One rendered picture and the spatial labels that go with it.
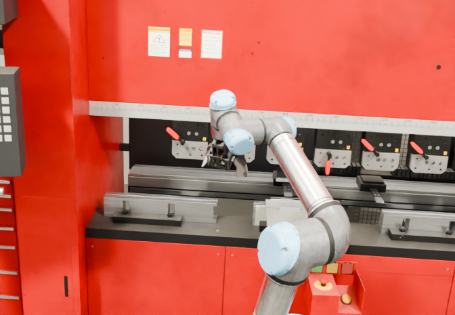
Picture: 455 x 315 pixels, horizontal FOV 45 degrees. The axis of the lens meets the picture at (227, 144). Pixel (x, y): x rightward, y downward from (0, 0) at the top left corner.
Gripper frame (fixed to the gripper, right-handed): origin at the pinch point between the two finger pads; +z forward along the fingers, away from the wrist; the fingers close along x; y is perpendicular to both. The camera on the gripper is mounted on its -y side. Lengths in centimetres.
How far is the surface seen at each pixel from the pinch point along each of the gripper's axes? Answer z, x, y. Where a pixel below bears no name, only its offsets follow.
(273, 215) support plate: 44.5, 13.9, -18.1
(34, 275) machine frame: 65, -74, 32
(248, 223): 63, 2, -23
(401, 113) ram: 16, 52, -64
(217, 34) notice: -10, -24, -55
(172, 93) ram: 11, -38, -38
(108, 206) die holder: 56, -58, -6
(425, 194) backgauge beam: 69, 75, -71
